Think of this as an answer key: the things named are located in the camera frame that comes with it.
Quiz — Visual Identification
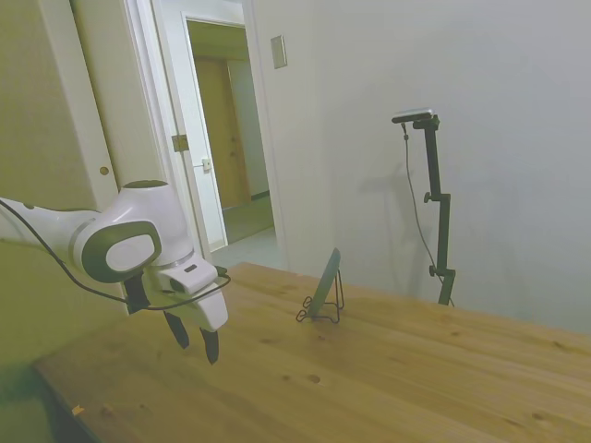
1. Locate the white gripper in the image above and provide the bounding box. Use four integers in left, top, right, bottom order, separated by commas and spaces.
143, 257, 231, 366

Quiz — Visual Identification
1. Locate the grey-blue round plate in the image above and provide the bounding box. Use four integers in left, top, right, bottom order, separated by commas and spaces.
308, 246, 344, 320

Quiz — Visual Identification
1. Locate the brown wooden door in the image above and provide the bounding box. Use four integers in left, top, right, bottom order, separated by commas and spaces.
192, 55, 253, 211

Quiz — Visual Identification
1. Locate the cream closet door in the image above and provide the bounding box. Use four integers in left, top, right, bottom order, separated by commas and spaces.
0, 0, 139, 213

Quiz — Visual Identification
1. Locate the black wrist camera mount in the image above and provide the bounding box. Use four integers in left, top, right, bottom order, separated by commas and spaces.
123, 273, 151, 316

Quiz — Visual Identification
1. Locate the black wire plate stand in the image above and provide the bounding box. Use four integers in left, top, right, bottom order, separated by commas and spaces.
295, 266, 346, 325

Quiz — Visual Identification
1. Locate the white door frame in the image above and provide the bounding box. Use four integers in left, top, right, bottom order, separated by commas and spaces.
123, 0, 291, 269

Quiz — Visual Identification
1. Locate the black camera stand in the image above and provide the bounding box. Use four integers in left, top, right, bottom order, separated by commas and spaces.
412, 114, 458, 306

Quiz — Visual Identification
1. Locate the thin black camera cable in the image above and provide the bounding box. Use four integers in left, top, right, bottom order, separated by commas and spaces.
400, 121, 456, 308

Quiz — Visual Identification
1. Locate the grey wall switch plate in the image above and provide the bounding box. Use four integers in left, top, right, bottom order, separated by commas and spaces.
269, 33, 289, 71

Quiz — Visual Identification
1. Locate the grey exterior camera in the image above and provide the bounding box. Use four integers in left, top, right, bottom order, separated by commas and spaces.
391, 106, 438, 126

